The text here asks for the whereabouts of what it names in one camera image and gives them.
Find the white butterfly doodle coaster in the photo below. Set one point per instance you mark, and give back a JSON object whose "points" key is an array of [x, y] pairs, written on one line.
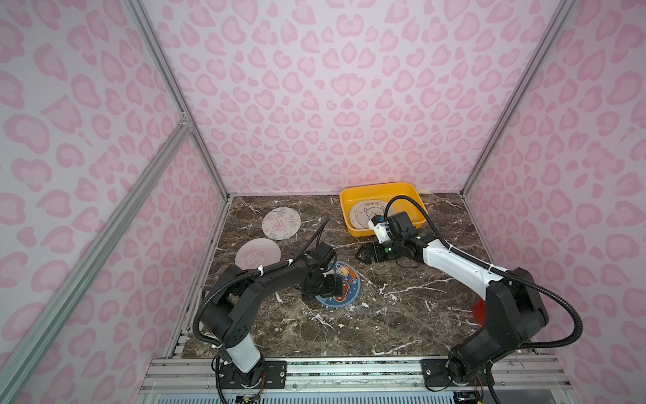
{"points": [[281, 223]]}

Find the red pen cup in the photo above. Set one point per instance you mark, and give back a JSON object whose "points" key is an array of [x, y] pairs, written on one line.
{"points": [[479, 312]]}

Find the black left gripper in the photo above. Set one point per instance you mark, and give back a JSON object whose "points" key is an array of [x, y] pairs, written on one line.
{"points": [[320, 284]]}

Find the pink rainbow unicorn coaster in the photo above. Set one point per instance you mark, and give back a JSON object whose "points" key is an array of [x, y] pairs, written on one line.
{"points": [[258, 252]]}

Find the white alpaca coaster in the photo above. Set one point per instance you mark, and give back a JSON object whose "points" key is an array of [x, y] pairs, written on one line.
{"points": [[364, 211]]}

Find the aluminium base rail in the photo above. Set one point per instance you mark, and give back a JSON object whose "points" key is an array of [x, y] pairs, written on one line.
{"points": [[518, 379]]}

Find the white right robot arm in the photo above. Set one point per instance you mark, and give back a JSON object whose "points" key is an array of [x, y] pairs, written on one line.
{"points": [[513, 312]]}

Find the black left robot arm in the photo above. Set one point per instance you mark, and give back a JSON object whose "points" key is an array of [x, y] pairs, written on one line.
{"points": [[227, 314]]}

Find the yellow plastic storage box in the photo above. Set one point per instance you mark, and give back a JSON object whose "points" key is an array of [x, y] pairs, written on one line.
{"points": [[382, 191]]}

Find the blue car coaster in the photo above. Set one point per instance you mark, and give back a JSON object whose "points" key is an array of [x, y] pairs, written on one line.
{"points": [[351, 285]]}

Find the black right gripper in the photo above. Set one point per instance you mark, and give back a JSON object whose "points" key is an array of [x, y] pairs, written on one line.
{"points": [[371, 252]]}

